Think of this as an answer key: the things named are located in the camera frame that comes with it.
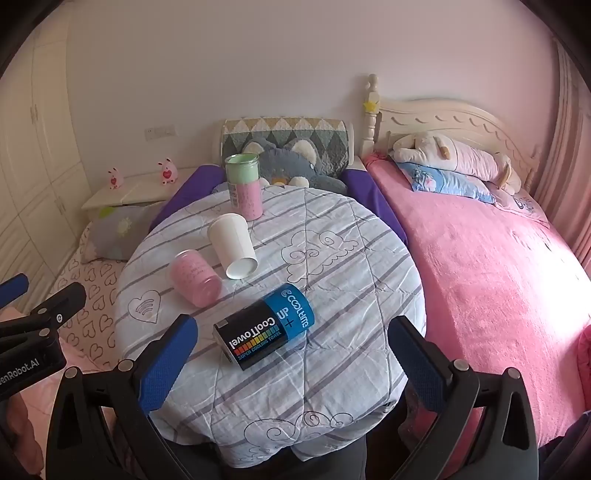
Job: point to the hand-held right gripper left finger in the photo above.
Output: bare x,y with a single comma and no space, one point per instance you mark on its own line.
167,367

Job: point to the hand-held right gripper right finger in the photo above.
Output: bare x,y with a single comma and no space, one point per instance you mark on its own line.
418,369

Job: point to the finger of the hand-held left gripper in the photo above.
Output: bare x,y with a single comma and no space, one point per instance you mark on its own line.
64,300
14,288

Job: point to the white paper cup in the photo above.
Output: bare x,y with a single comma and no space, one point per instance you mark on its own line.
231,244

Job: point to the green and pink cup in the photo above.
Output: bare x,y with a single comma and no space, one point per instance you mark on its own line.
244,189

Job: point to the heart printed sheet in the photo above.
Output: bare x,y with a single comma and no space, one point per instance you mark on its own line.
92,314

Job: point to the grey flower pillow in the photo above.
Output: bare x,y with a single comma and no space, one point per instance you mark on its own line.
120,230

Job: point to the black and blue can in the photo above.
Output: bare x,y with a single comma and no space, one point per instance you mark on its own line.
263,327

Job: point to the pink blanket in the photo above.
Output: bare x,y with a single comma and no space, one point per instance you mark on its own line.
485,277

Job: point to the white wardrobe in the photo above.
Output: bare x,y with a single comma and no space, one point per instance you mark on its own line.
37,161

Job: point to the pink rabbit figurine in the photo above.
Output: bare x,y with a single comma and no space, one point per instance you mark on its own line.
114,179
167,172

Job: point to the white nightstand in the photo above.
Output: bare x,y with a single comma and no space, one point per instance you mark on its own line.
138,190

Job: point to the blue printed pillow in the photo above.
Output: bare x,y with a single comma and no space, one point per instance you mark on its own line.
443,181

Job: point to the pink printed pillow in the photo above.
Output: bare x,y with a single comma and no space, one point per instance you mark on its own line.
521,205

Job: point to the white plush toy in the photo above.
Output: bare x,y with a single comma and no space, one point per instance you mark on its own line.
461,157

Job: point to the grey plush toy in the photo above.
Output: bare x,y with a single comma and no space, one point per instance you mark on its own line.
295,161

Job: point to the diamond patterned quilted cushion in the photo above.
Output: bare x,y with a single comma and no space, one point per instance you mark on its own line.
332,134

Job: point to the cream wooden headboard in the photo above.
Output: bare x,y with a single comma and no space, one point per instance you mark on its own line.
461,117

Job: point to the pink curtain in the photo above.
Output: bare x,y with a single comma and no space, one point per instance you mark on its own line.
572,161

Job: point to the yellow star decoration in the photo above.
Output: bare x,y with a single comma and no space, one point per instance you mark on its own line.
369,106

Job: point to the purple bed rail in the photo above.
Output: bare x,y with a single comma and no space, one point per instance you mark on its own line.
367,196
184,194

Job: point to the wall socket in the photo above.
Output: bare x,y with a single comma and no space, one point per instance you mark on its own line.
161,131

